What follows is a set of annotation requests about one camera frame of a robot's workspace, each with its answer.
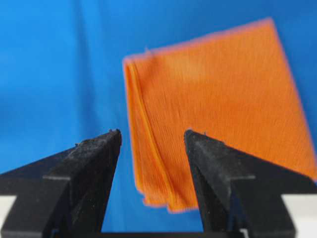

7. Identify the orange microfiber towel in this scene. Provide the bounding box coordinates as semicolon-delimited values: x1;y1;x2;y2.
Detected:
123;18;317;213

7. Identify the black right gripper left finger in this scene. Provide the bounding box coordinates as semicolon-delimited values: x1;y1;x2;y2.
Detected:
0;129;122;238

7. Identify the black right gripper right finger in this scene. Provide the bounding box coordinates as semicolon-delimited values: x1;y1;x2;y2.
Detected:
184;130;317;238

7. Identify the blue table cloth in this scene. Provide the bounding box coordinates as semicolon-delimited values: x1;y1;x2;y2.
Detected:
0;0;317;232

